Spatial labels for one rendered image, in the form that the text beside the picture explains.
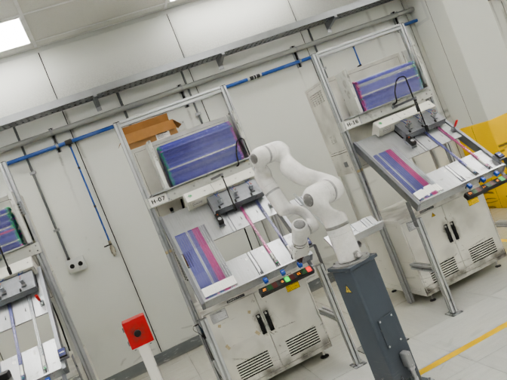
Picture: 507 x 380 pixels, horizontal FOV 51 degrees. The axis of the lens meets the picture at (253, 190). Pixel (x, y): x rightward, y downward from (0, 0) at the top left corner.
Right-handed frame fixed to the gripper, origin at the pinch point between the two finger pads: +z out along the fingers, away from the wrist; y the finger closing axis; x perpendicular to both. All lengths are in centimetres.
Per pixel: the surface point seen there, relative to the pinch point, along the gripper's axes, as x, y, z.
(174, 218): 68, -51, 5
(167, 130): 135, -29, -9
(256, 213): 46.5, -4.8, 5.3
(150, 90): 254, -12, 40
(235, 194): 60, -12, -3
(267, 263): 9.7, -15.8, 5.3
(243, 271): 11.8, -30.3, 5.3
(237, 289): 2.2, -38.6, 5.6
